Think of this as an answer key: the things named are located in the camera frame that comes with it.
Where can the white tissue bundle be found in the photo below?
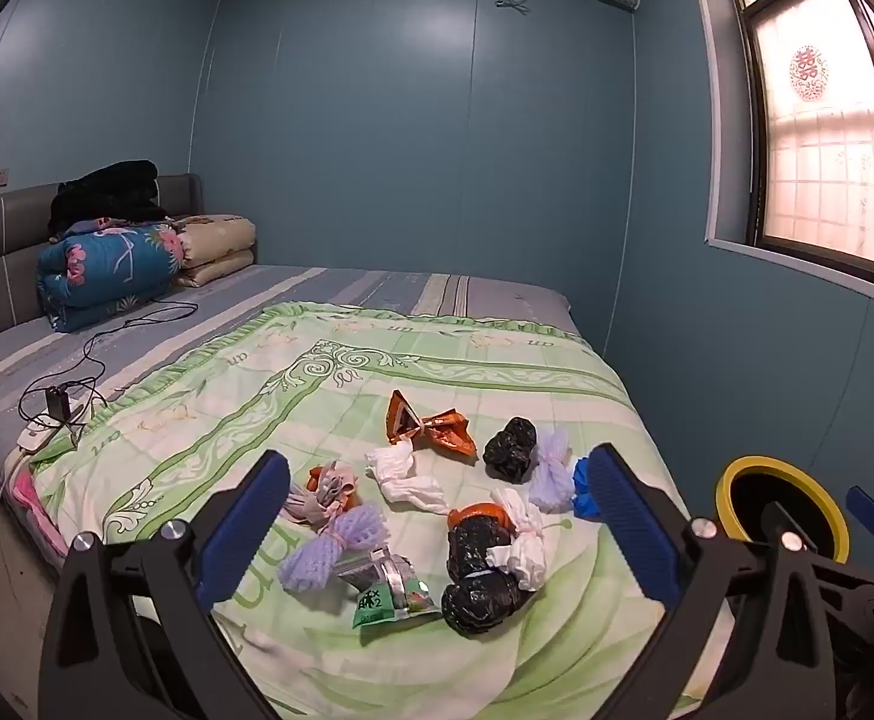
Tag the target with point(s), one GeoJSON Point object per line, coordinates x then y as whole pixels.
{"type": "Point", "coordinates": [407, 480]}
{"type": "Point", "coordinates": [527, 555]}

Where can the pink cloth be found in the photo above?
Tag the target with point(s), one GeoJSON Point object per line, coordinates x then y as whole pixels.
{"type": "Point", "coordinates": [35, 510]}

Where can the black orange plastic bag bundle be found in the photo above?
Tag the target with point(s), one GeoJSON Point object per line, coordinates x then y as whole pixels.
{"type": "Point", "coordinates": [482, 600]}

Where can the yellow rimmed black bin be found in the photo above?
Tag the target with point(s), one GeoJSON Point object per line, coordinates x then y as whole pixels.
{"type": "Point", "coordinates": [736, 476]}

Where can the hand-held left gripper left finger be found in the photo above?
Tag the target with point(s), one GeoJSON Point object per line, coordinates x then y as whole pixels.
{"type": "Point", "coordinates": [245, 525]}

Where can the black charger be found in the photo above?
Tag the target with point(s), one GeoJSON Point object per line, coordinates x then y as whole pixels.
{"type": "Point", "coordinates": [56, 401]}

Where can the small black plastic bag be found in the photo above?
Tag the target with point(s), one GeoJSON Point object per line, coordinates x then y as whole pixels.
{"type": "Point", "coordinates": [508, 450]}

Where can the green patterned quilt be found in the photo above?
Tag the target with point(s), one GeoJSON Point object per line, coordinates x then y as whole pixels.
{"type": "Point", "coordinates": [407, 360]}

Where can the purple foam net bundle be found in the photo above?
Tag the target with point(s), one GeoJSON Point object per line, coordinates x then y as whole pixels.
{"type": "Point", "coordinates": [553, 480]}
{"type": "Point", "coordinates": [354, 532]}

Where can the grey orange wrapper bundle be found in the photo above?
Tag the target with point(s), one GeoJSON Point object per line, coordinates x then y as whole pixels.
{"type": "Point", "coordinates": [328, 495]}

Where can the grey padded headboard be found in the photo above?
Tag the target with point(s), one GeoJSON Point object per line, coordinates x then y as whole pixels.
{"type": "Point", "coordinates": [9, 240]}

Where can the blue plastic bag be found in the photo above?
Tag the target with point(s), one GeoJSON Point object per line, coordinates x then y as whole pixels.
{"type": "Point", "coordinates": [583, 495]}

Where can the orange snack wrapper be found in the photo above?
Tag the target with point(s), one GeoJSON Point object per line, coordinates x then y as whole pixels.
{"type": "Point", "coordinates": [444, 431]}

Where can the green snack packet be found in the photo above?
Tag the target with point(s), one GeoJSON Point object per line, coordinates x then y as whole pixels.
{"type": "Point", "coordinates": [384, 601]}

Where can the folded blue floral quilt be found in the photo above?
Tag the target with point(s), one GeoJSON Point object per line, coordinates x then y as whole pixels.
{"type": "Point", "coordinates": [107, 270]}

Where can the folded beige quilt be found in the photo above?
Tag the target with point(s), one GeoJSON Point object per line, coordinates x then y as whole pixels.
{"type": "Point", "coordinates": [215, 240]}

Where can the red window sticker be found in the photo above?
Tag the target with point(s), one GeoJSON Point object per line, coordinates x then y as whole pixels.
{"type": "Point", "coordinates": [808, 71]}

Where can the brown framed window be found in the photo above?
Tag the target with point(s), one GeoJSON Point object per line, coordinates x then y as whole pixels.
{"type": "Point", "coordinates": [811, 165]}

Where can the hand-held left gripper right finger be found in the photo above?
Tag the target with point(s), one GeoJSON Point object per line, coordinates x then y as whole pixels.
{"type": "Point", "coordinates": [632, 525]}

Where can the black clothing pile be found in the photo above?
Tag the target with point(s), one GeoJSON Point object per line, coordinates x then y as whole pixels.
{"type": "Point", "coordinates": [107, 191]}

